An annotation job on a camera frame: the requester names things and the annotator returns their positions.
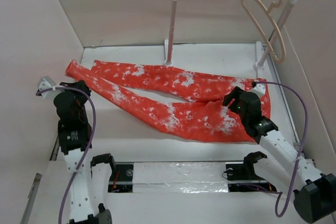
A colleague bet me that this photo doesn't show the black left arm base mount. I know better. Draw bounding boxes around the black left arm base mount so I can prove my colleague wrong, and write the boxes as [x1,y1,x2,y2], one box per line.
[108,163,134,193]

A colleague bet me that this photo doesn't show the wooden clothes hanger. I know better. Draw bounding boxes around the wooden clothes hanger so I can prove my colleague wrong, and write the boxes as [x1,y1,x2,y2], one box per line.
[241,0,286,63]

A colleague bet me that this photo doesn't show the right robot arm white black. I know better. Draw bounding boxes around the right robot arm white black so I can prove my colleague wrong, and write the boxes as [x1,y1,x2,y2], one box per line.
[223,81,335,223]

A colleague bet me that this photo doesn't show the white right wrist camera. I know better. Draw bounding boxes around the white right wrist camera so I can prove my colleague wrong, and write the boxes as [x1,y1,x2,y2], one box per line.
[250,82,266,99]

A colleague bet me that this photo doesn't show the silver foil tape strip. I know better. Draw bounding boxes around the silver foil tape strip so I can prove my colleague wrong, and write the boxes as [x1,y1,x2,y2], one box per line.
[132,162,228,194]

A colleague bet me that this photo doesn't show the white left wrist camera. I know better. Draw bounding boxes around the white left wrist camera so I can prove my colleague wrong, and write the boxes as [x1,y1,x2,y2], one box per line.
[36,76,58,100]

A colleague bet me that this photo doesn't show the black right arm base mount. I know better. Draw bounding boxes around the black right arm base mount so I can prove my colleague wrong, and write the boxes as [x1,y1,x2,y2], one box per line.
[222,151,278,194]

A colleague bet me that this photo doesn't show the white clothes rack with metal bar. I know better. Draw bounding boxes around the white clothes rack with metal bar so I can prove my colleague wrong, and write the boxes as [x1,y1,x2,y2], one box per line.
[163,0,298,70]

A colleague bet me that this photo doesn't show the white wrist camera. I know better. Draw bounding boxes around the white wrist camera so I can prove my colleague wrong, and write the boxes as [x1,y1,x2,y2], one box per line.
[250,82,266,99]
[36,76,58,100]

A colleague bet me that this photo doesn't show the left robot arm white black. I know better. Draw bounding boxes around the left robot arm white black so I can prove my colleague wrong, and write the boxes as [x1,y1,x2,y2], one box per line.
[54,80,117,223]

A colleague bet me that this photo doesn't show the orange white-speckled trousers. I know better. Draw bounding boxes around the orange white-speckled trousers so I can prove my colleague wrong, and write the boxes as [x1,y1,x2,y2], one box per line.
[65,59,272,144]

